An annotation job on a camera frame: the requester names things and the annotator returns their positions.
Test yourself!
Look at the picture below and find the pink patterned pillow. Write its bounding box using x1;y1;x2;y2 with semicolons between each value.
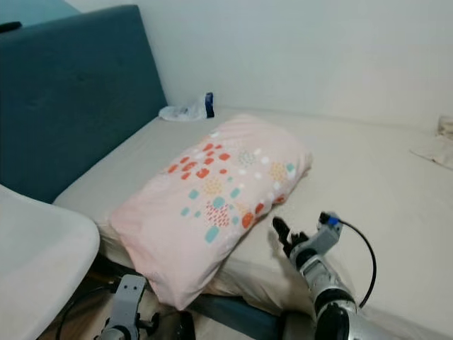
110;113;314;311

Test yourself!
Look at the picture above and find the teal bed base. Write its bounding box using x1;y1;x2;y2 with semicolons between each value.
184;294;284;340

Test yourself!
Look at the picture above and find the beige sheeted mattress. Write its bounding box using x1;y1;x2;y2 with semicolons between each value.
53;108;453;340

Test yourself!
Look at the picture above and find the clear crumpled plastic bag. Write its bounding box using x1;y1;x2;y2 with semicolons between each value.
159;99;210;123

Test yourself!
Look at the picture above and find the teal upholstered headboard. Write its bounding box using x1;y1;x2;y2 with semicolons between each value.
0;5;169;205

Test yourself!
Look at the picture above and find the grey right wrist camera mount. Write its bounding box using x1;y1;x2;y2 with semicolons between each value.
307;211;341;257

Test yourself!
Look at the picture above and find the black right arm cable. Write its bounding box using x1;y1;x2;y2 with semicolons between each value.
336;218;377;309

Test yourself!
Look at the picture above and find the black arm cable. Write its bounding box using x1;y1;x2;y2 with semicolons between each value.
336;218;377;309
57;283;114;340

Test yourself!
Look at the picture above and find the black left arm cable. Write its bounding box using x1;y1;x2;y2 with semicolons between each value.
57;283;114;340

